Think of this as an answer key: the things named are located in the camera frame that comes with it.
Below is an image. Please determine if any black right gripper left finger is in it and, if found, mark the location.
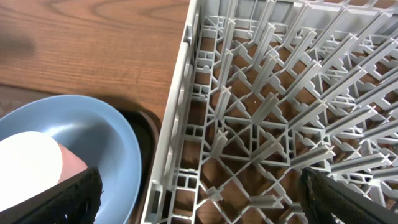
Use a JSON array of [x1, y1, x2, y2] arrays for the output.
[[1, 167, 103, 224]]

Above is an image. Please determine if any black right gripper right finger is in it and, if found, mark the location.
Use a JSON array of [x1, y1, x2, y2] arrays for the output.
[[297, 167, 397, 224]]

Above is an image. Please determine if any pink plastic cup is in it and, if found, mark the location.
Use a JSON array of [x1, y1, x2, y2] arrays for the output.
[[1, 131, 88, 211]]

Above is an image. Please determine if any grey dishwasher rack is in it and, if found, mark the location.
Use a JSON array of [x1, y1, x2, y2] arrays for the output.
[[141, 0, 397, 223]]

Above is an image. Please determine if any dark blue plate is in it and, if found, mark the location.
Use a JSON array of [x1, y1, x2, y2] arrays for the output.
[[1, 95, 142, 223]]

